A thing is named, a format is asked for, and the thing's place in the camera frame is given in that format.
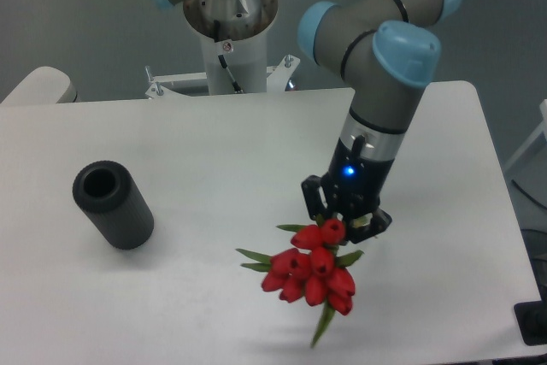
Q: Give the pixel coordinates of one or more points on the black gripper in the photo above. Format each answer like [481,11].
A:
[351,187]

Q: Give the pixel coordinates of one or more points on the red tulip bouquet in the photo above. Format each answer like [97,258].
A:
[311,269]

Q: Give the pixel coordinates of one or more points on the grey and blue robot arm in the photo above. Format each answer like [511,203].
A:
[382,49]

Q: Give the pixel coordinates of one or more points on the dark grey ribbed vase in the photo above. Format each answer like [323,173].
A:
[107,194]

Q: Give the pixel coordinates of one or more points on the black device at table edge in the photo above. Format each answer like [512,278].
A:
[531,319]

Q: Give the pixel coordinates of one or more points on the white rounded chair back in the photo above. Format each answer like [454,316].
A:
[43,86]

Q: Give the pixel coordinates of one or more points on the white pedestal base frame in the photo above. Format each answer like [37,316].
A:
[277,79]

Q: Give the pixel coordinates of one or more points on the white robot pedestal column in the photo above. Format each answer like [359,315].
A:
[232,33]

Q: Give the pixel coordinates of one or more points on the white frame at right edge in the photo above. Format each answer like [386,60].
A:
[530,147]

